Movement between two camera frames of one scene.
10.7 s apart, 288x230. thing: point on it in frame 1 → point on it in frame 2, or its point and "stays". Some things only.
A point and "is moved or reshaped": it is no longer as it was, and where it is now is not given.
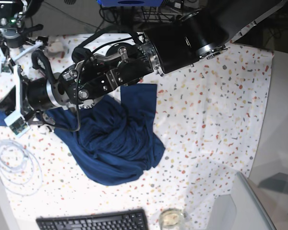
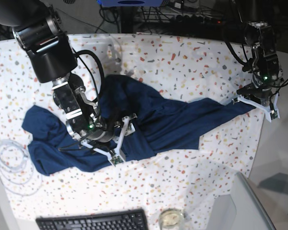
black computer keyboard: [134, 219] stays
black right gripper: [35, 96] → [99, 129]
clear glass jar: [170, 218] stays
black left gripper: [16, 37] → [263, 81]
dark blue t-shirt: [114, 138] is moved or reshaped
